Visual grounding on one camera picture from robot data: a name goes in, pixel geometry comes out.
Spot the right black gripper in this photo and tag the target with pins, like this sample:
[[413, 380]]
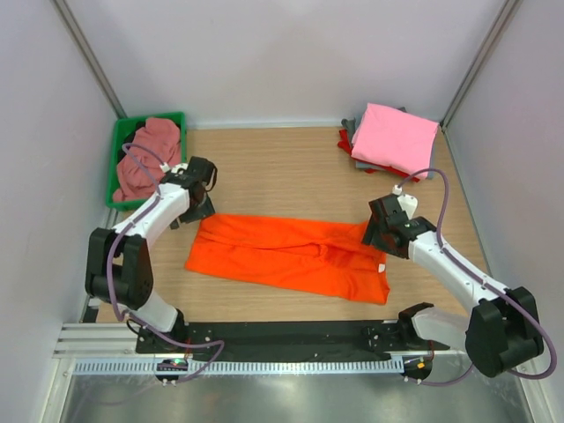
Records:
[[372, 237]]

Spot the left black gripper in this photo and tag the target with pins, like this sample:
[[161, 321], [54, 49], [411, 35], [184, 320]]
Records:
[[206, 209]]

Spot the orange t shirt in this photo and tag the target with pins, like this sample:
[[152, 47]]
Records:
[[312, 256]]

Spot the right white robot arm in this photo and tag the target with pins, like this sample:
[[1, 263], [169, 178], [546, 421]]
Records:
[[501, 331]]

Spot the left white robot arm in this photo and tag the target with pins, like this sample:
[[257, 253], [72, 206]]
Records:
[[119, 270]]

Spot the crumpled dusty pink shirt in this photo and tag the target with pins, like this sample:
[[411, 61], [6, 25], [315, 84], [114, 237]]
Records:
[[152, 141]]

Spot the folded pink t shirt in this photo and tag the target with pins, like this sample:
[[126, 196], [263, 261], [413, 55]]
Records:
[[392, 141]]

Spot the green plastic bin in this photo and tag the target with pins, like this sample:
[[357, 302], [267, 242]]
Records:
[[178, 117]]

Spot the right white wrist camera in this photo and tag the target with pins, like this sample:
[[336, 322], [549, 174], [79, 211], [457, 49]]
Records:
[[407, 202]]

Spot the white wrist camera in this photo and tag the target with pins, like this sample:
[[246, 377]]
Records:
[[176, 169], [407, 202]]

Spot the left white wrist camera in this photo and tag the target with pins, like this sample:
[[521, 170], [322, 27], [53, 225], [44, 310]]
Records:
[[176, 169]]

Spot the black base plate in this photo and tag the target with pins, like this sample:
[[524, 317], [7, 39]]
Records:
[[296, 341]]

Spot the white slotted cable duct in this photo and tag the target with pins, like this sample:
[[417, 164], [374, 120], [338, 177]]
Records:
[[161, 366]]

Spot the aluminium frame rail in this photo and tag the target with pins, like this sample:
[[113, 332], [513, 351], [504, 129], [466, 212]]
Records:
[[83, 340]]

